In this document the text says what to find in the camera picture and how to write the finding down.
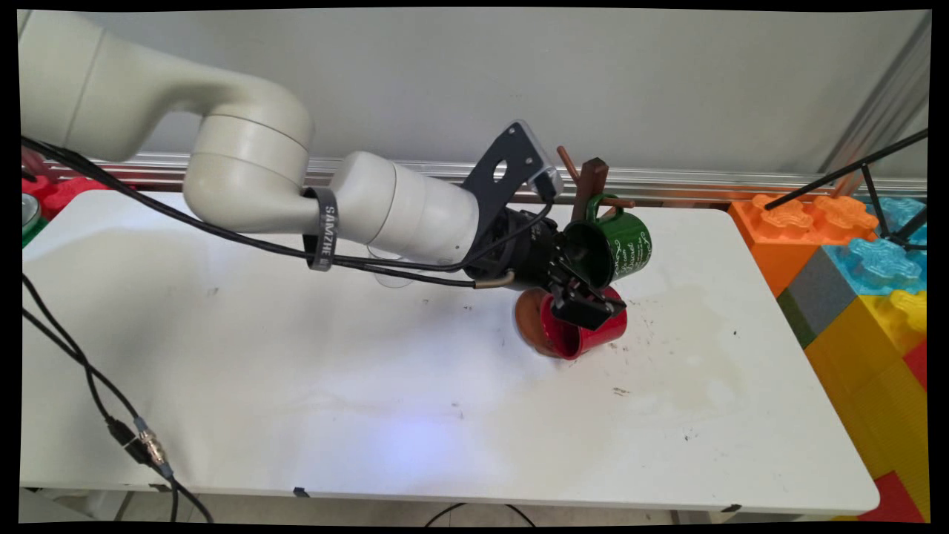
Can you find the orange giant building block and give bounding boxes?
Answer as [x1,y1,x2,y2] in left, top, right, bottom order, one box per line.
[728,194,879,297]

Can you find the red enamel mug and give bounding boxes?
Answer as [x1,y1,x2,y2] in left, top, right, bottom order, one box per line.
[539,286,629,361]

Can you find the aluminium rail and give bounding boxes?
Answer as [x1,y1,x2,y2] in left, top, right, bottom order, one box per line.
[111,152,927,205]

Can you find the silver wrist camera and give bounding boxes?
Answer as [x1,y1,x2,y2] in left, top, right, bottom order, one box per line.
[512,120,566,202]

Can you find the black tripod stand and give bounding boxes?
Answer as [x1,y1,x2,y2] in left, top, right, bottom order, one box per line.
[764,130,929,251]

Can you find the green enamel mug white print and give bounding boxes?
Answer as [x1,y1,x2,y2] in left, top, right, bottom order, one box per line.
[563,194,654,290]

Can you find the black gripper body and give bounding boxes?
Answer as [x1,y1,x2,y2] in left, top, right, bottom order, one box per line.
[466,208,573,294]

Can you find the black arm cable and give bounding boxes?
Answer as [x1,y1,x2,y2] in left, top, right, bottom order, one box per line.
[21,136,555,290]

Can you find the brown wooden mug tree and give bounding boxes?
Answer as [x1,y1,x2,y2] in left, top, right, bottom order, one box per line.
[514,145,637,358]

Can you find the red giant building block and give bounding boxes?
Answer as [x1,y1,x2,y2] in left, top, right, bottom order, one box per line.
[21,147,134,220]
[859,470,925,524]
[902,340,929,392]

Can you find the grey giant building block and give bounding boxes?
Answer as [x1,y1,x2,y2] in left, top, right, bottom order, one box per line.
[776,248,858,349]

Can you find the dark grey camera bracket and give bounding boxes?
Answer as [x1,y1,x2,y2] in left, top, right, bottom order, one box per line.
[461,122,553,257]

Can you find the blue giant building block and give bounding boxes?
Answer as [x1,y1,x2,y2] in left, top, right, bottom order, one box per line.
[821,197,927,297]

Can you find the green block with metal disc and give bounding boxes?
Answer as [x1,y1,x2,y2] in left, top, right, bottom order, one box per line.
[21,193,47,249]

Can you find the black cable with metal connector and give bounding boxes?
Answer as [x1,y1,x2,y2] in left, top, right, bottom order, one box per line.
[21,274,214,524]

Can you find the black cable under table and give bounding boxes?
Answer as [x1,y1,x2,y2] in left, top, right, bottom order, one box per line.
[424,503,536,527]

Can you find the black velcro cable strap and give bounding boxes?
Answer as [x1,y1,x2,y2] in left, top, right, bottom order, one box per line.
[302,187,340,273]

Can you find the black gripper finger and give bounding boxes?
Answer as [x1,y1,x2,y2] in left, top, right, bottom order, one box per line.
[556,231,594,269]
[549,273,628,332]

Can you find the yellow giant building block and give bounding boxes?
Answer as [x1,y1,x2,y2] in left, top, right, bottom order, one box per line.
[804,289,930,520]

